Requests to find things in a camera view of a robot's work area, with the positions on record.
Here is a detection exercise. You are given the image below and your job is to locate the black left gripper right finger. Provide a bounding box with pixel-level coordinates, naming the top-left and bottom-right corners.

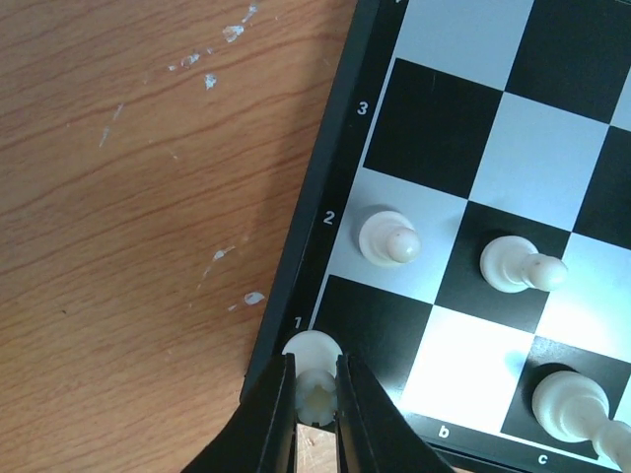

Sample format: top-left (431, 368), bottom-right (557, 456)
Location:
top-left (335, 355), bottom-right (454, 472)

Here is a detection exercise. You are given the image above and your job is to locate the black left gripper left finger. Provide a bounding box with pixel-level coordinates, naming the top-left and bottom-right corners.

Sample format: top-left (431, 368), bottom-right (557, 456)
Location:
top-left (183, 354), bottom-right (297, 473)

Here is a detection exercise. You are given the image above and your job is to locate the white rook chess piece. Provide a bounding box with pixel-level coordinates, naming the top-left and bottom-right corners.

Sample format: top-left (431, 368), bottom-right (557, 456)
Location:
top-left (282, 330), bottom-right (342, 427)

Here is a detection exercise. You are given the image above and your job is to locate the white bishop chess piece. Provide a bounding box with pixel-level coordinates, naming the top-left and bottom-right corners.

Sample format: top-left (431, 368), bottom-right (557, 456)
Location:
top-left (531, 371), bottom-right (630, 472)

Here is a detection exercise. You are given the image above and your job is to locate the white pawn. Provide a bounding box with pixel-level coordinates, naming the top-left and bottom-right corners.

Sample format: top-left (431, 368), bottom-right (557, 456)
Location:
top-left (358, 211), bottom-right (421, 267)
top-left (479, 236), bottom-right (568, 294)

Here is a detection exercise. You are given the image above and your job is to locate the black and silver chessboard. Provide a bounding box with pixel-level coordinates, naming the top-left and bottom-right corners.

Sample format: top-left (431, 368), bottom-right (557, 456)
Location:
top-left (245, 1), bottom-right (630, 472)

